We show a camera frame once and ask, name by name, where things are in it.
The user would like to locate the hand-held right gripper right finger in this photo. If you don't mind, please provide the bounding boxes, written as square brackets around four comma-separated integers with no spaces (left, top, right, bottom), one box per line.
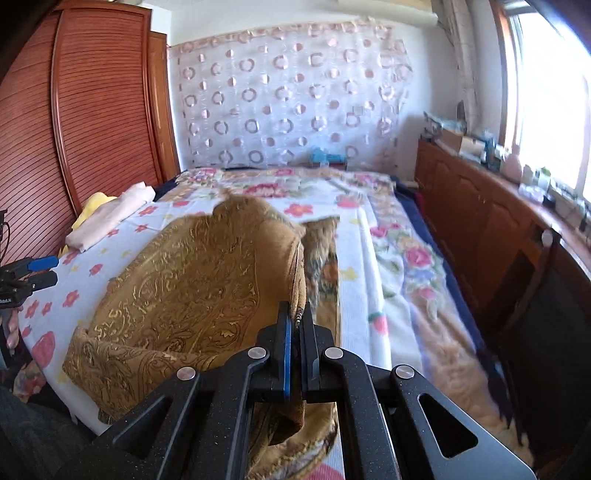
[300,320,539,480]

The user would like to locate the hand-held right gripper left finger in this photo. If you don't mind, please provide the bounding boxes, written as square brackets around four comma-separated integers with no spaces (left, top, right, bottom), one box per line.
[90,300,296,480]

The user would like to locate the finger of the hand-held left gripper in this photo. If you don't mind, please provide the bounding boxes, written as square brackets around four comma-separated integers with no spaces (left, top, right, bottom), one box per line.
[28,271,58,291]
[16,256,60,274]

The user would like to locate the gold patterned cloth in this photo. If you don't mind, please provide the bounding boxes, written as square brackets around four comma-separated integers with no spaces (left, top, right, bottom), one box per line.
[62,194,342,480]

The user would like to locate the person's left hand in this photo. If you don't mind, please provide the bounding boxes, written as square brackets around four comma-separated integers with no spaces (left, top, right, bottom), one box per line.
[4,307,24,356]

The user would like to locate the yellow cloth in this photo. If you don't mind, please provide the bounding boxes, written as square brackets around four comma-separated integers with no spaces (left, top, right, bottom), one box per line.
[59,192,117,257]

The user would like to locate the folded cream and yellow cloths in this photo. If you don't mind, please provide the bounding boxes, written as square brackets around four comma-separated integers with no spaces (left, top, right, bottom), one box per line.
[65,182,155,254]

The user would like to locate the floral blanket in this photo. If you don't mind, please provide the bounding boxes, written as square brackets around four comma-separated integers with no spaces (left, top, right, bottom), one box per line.
[13,167,536,480]

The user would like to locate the person's dark clothing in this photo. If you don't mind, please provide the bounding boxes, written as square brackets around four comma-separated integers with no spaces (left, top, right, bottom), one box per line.
[0,383,100,480]

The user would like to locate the red-brown wooden wardrobe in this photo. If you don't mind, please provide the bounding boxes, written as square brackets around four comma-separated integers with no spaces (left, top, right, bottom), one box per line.
[0,0,182,259]

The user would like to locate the small blue object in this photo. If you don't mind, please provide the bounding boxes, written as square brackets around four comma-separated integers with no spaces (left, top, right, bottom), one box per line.
[308,147,347,168]

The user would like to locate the wooden low cabinet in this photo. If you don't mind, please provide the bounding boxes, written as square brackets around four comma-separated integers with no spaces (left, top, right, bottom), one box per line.
[414,138,591,324]

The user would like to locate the dark chair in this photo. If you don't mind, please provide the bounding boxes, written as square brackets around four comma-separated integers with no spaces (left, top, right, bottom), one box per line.
[487,228,591,467]

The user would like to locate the cardboard box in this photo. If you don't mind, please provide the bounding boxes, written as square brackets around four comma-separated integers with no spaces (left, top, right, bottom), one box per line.
[441,127,485,160]

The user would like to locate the pink vase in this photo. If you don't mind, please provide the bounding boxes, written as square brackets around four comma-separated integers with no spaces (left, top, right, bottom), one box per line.
[502,152,522,182]

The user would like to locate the pale window curtain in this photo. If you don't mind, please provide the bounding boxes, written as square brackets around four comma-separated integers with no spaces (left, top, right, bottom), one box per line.
[436,0,483,130]

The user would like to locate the circle patterned wall curtain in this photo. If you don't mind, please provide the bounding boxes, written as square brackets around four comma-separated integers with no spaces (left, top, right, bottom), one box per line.
[167,16,414,169]

